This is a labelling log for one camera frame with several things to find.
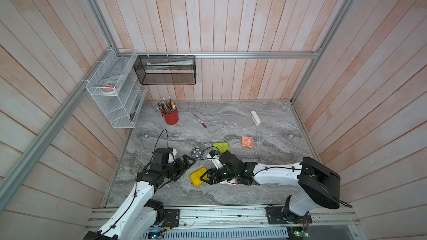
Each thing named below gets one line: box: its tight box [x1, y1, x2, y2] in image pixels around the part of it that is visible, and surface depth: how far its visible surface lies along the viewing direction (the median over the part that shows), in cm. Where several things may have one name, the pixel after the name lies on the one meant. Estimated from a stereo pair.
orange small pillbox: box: [241, 136, 255, 148], surface depth 100 cm
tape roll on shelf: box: [100, 80, 117, 95], surface depth 75 cm
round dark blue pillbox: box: [191, 146, 205, 159], surface depth 95 cm
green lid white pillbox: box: [212, 142, 230, 155], surface depth 98 cm
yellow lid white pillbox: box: [190, 167, 208, 187], surface depth 87 cm
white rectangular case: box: [249, 110, 261, 126], surface depth 109 cm
